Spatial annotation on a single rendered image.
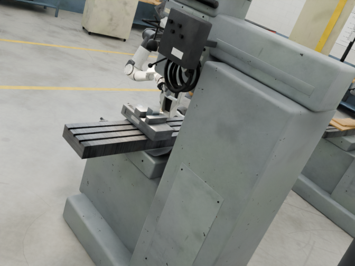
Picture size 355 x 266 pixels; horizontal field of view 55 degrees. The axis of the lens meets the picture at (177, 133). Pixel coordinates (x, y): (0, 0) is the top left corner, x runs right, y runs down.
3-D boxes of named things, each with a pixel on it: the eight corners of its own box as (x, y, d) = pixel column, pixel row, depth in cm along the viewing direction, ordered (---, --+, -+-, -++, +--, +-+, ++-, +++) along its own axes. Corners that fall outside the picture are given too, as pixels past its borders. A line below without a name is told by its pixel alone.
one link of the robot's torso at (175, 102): (162, 117, 321) (170, 74, 290) (180, 127, 315) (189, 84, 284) (152, 125, 310) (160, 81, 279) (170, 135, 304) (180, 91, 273)
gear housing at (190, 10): (160, 14, 189) (166, -4, 185) (190, 21, 206) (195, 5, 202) (201, 35, 169) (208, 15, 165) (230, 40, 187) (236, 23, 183)
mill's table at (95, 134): (62, 135, 188) (64, 123, 184) (205, 123, 275) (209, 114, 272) (81, 159, 174) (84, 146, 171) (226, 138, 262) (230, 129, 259)
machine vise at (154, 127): (120, 113, 220) (124, 97, 215) (138, 112, 230) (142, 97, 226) (152, 141, 200) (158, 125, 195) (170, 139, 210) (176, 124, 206)
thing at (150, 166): (105, 136, 228) (109, 120, 223) (145, 132, 253) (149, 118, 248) (148, 180, 199) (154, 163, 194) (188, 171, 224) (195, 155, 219)
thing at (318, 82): (184, 41, 179) (196, 3, 171) (211, 45, 195) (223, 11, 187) (314, 113, 133) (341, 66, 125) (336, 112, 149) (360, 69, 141)
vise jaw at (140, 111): (133, 112, 210) (135, 106, 208) (151, 111, 221) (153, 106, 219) (139, 117, 207) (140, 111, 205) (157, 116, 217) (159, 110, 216)
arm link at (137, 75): (142, 78, 228) (123, 78, 239) (152, 83, 236) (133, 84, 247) (146, 63, 229) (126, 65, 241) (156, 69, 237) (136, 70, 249)
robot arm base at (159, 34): (143, 45, 248) (140, 30, 242) (159, 39, 252) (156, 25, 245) (151, 50, 237) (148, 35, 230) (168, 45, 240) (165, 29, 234)
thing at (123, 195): (77, 189, 264) (94, 123, 239) (111, 182, 286) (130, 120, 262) (135, 266, 217) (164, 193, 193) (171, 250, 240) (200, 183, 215)
